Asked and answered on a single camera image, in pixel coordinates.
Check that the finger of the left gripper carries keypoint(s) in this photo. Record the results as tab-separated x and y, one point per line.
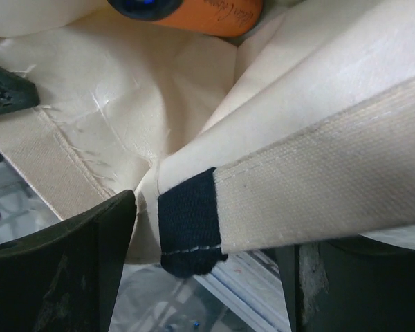
16	93

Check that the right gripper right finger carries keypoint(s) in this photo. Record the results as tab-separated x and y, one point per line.
352	284

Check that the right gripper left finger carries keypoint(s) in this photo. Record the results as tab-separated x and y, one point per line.
66	277

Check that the beige canvas tote bag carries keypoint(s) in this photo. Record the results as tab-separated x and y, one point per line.
304	132

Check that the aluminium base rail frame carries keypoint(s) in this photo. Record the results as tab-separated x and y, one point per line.
249	284

